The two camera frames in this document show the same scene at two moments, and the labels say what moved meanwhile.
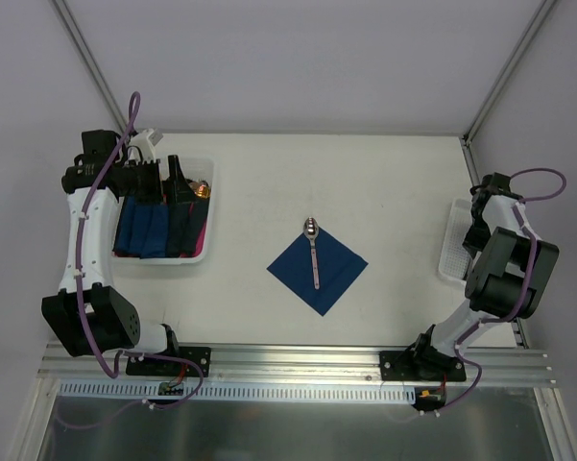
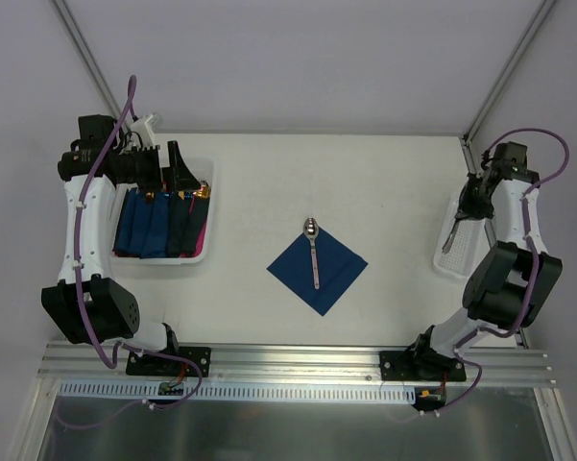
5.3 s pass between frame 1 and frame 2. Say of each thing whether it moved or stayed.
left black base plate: stayed
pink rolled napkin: stayed
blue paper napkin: stayed
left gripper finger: moved
